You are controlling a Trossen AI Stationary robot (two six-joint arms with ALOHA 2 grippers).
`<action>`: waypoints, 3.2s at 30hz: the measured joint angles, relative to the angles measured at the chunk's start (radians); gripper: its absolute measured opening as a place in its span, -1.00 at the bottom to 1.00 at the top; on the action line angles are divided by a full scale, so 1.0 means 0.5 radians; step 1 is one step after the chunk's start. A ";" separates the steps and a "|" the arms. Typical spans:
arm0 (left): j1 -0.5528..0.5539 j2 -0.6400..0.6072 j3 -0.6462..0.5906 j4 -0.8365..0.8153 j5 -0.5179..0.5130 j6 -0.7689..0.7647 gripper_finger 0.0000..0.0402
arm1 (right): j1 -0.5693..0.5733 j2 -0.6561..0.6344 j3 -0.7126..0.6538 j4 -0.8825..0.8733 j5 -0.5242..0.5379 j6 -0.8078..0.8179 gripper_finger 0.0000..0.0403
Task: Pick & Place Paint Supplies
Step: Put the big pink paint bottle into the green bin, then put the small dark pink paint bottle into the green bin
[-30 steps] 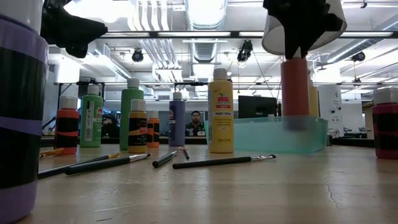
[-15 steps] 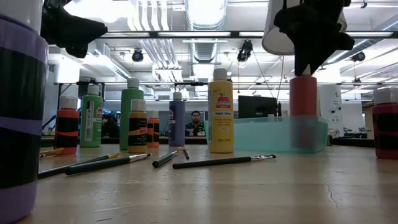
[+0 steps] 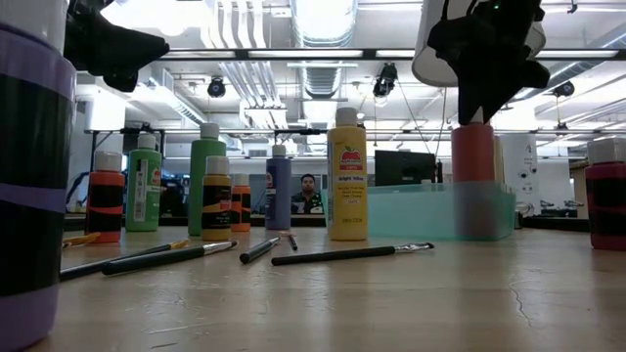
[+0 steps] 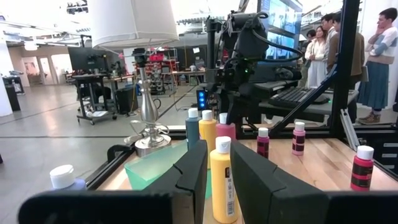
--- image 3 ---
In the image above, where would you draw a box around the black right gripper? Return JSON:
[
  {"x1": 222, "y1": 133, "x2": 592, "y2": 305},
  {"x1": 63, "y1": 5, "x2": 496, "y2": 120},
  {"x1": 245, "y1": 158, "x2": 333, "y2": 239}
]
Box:
[{"x1": 427, "y1": 0, "x2": 552, "y2": 126}]

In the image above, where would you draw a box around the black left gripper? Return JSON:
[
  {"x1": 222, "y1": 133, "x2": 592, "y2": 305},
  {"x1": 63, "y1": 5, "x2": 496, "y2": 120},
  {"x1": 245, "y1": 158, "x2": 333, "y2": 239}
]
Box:
[{"x1": 63, "y1": 0, "x2": 171, "y2": 93}]

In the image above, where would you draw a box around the large pink paint bottle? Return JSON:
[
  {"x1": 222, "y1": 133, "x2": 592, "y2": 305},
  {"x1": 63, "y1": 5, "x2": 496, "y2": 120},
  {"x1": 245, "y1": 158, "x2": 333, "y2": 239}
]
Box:
[{"x1": 450, "y1": 108, "x2": 496, "y2": 241}]

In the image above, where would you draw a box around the large plain green paint bottle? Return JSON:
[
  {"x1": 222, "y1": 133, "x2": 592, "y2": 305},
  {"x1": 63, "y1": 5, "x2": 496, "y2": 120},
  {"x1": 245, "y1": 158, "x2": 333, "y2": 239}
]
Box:
[{"x1": 188, "y1": 122, "x2": 228, "y2": 238}]

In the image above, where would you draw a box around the small yellow black paint bottle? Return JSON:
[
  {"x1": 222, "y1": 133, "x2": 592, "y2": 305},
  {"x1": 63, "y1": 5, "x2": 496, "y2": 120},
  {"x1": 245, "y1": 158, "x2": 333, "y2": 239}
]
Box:
[{"x1": 201, "y1": 155, "x2": 233, "y2": 242}]

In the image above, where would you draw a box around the small orange black paint bottle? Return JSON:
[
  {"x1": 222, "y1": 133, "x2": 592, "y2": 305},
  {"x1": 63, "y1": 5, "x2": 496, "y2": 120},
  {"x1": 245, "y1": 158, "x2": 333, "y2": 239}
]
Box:
[{"x1": 230, "y1": 173, "x2": 252, "y2": 233}]

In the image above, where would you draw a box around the large purple-blue paint bottle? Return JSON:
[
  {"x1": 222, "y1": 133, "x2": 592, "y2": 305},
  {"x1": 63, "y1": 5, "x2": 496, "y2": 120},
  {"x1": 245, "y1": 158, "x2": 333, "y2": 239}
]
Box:
[{"x1": 264, "y1": 144, "x2": 292, "y2": 231}]

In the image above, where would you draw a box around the small red black paint bottle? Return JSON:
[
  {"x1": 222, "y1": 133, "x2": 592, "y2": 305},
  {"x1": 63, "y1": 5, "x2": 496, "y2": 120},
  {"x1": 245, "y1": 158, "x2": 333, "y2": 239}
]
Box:
[{"x1": 85, "y1": 150, "x2": 126, "y2": 244}]

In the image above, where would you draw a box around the labelled light green paint bottle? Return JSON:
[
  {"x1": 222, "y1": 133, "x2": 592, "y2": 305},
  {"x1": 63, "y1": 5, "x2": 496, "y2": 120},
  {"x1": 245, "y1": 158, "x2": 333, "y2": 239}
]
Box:
[{"x1": 124, "y1": 133, "x2": 163, "y2": 233}]

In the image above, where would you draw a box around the small purple black paint bottle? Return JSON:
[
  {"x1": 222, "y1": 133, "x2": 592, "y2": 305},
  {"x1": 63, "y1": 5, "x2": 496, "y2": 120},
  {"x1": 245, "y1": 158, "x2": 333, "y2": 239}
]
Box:
[{"x1": 0, "y1": 0, "x2": 77, "y2": 352}]

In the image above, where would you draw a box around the yellow apple-label paint bottle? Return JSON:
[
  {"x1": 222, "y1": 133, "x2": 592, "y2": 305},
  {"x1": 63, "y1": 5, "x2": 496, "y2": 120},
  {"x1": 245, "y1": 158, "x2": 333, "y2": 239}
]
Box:
[{"x1": 326, "y1": 107, "x2": 369, "y2": 242}]

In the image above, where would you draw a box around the white shade table lamp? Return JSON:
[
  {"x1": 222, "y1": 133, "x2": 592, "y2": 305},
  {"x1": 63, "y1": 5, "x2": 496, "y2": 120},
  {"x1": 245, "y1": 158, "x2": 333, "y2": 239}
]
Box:
[{"x1": 412, "y1": 0, "x2": 548, "y2": 88}]

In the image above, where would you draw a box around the white cylindrical column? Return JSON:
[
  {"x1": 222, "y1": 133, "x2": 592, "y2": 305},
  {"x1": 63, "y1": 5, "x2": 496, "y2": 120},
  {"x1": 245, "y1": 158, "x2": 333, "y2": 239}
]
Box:
[{"x1": 501, "y1": 132, "x2": 539, "y2": 216}]

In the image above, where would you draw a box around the black monitor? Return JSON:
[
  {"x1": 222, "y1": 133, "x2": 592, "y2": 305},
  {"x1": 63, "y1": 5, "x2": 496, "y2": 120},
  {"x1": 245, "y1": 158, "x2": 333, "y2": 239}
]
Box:
[{"x1": 374, "y1": 150, "x2": 437, "y2": 188}]

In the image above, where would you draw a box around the teal translucent plastic bin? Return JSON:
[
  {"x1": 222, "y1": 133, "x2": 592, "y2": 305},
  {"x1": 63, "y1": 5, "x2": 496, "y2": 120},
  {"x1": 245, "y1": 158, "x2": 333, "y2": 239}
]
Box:
[{"x1": 366, "y1": 181, "x2": 517, "y2": 242}]

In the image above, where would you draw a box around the black paintbrush silver ferrule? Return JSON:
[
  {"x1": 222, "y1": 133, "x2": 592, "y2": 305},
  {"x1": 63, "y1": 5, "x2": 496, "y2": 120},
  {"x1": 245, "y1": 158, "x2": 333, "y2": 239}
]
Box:
[{"x1": 100, "y1": 240, "x2": 242, "y2": 277}]

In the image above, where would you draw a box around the long paintbrush silver ferrule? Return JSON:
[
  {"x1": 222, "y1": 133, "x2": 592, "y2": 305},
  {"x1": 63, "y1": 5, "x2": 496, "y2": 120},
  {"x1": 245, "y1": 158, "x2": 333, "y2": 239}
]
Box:
[{"x1": 270, "y1": 242, "x2": 436, "y2": 268}]

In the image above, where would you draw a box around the thin paintbrush yellow tip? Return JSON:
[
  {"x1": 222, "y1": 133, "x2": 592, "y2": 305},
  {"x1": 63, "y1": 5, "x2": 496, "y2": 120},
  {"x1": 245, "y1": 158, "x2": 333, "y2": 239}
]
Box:
[{"x1": 59, "y1": 239, "x2": 191, "y2": 283}]

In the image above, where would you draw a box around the short black paintbrush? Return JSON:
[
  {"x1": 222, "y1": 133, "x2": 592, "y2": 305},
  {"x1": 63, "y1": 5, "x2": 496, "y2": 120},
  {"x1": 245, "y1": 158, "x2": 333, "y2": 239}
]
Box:
[{"x1": 238, "y1": 236, "x2": 283, "y2": 266}]

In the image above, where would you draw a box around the silver ventilation duct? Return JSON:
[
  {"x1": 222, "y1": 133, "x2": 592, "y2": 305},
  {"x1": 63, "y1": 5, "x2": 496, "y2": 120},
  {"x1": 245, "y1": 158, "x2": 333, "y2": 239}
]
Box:
[{"x1": 291, "y1": 0, "x2": 358, "y2": 99}]

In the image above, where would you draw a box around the orange handled paintbrush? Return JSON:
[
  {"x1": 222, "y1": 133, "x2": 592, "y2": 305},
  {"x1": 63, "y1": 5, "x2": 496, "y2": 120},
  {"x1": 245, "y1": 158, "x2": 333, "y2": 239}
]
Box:
[{"x1": 61, "y1": 232, "x2": 103, "y2": 249}]

